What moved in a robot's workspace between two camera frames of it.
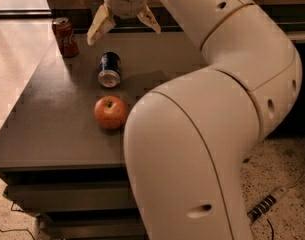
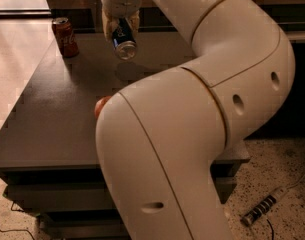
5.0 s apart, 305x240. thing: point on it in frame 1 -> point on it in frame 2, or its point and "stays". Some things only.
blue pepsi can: [109, 70] -> [123, 40]
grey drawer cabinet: [58, 164] stays
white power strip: [256, 210] stays
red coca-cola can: [65, 37] stays
